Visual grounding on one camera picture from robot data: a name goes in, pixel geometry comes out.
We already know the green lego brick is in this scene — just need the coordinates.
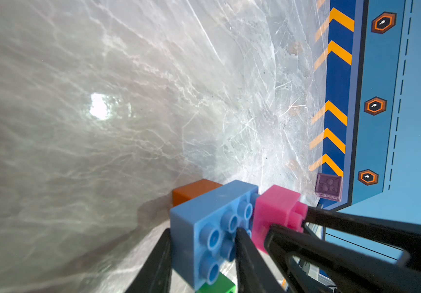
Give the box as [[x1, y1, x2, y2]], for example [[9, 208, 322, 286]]
[[196, 273, 237, 293]]

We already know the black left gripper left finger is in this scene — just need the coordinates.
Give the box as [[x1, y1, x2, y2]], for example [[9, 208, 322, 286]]
[[125, 228, 172, 293]]

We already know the pink lego brick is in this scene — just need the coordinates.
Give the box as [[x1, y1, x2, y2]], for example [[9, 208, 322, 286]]
[[251, 185, 309, 253]]

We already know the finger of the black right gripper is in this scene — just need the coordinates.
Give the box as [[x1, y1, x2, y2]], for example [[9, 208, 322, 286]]
[[304, 207, 421, 272], [264, 224, 421, 293]]

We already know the orange lego brick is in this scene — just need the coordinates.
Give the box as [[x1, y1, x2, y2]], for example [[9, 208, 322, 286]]
[[172, 179, 222, 207]]

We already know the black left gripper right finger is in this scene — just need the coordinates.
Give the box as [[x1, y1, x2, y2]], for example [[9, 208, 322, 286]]
[[235, 228, 285, 293]]

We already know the purple cube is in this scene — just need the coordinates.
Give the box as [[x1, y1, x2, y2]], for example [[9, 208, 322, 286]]
[[315, 173, 344, 202]]

